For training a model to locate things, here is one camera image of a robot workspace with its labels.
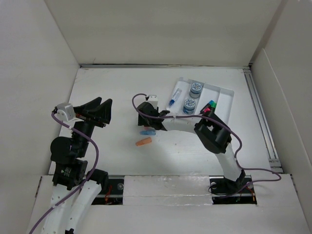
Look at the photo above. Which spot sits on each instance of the aluminium rail right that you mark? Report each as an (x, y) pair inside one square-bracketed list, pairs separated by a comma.
[(271, 150)]

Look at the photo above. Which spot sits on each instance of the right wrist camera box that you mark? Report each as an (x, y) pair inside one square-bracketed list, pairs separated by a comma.
[(153, 100)]

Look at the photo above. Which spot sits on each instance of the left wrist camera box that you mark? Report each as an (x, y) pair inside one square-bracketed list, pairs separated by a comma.
[(65, 112)]

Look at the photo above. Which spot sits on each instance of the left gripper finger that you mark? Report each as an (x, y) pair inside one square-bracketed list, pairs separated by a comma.
[(104, 112), (85, 108)]

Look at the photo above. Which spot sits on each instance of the blue jar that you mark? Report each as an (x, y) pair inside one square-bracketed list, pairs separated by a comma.
[(195, 90), (189, 106)]

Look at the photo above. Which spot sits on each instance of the pastel blue highlighter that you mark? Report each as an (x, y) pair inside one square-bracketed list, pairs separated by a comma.
[(148, 132)]

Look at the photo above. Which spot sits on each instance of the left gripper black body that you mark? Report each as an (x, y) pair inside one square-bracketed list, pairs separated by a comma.
[(92, 117)]

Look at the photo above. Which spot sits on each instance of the pastel orange highlighter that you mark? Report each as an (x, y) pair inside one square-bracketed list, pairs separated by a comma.
[(144, 141)]

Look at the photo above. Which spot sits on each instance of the white blue glue tube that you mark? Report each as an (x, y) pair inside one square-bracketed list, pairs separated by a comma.
[(175, 97)]

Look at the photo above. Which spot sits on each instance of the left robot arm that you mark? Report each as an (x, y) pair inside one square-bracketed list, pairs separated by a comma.
[(75, 188)]

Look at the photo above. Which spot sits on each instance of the white organizer tray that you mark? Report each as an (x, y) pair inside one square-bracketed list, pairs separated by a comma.
[(223, 98)]

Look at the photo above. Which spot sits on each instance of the pink cap black highlighter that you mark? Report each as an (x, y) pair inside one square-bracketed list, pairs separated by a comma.
[(207, 111)]

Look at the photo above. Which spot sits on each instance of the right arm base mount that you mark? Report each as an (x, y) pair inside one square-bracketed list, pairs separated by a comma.
[(227, 192)]

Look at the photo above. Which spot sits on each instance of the blue cap black highlighter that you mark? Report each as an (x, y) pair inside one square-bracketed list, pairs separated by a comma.
[(207, 105)]

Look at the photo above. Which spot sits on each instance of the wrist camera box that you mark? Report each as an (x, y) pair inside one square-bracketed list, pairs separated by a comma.
[(65, 112), (153, 100)]

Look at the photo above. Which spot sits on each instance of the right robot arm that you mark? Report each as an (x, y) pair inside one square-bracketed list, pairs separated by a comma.
[(211, 131)]

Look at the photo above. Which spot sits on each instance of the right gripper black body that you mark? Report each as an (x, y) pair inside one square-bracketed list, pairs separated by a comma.
[(145, 122)]

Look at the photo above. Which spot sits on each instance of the green cap black highlighter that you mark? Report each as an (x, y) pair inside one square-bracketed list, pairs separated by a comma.
[(212, 106)]

